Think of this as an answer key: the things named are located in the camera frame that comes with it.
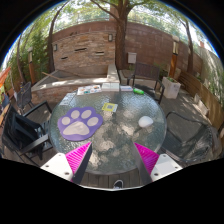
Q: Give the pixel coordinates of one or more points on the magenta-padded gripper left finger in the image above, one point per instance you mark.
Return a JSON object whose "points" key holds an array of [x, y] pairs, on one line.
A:
{"points": [[60, 165]]}

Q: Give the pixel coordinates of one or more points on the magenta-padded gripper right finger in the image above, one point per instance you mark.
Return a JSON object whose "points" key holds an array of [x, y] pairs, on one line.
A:
{"points": [[163, 165]]}

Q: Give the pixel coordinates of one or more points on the white computer mouse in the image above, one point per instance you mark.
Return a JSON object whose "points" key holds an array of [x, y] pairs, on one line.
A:
{"points": [[145, 121]]}

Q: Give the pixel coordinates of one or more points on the purple paw-shaped mouse pad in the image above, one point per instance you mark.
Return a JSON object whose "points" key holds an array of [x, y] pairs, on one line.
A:
{"points": [[63, 128]]}

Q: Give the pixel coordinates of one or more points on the black metal armchair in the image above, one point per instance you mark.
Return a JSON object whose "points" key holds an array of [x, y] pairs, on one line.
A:
{"points": [[20, 131]]}

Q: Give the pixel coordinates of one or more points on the white licence plate sign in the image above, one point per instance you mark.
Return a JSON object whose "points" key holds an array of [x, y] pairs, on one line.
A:
{"points": [[68, 99]]}

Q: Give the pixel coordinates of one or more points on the yellow square card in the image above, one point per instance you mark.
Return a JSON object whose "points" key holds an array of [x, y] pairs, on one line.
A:
{"points": [[110, 107]]}

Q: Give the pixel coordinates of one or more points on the black mesh chair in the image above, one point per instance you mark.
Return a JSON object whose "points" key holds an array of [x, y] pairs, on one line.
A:
{"points": [[25, 96]]}

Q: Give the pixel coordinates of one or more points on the small green object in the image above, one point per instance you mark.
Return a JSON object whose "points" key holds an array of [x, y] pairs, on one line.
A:
{"points": [[138, 91]]}

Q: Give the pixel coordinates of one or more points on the raised stone basin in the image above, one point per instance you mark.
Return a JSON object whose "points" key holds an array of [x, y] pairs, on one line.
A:
{"points": [[66, 85]]}

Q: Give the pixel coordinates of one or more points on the colourful picture sheet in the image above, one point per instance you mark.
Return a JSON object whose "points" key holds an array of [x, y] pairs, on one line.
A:
{"points": [[89, 89]]}

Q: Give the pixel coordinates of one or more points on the small pale booklet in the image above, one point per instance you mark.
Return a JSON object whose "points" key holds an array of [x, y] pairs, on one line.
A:
{"points": [[126, 88]]}

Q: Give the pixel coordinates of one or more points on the white book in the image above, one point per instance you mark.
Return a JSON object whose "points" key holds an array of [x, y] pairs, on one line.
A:
{"points": [[110, 86]]}

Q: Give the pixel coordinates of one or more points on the dark slatted garden chair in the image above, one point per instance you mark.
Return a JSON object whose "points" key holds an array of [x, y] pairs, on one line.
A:
{"points": [[146, 70]]}

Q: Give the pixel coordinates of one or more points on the large tree trunk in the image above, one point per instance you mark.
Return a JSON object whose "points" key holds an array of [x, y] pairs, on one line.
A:
{"points": [[121, 46]]}

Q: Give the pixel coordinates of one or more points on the grey wall utility box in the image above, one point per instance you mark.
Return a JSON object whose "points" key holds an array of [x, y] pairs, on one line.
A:
{"points": [[132, 57]]}

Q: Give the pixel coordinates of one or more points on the wall lantern lamp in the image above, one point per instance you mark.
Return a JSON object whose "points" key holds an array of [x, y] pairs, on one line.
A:
{"points": [[110, 37], [55, 47]]}

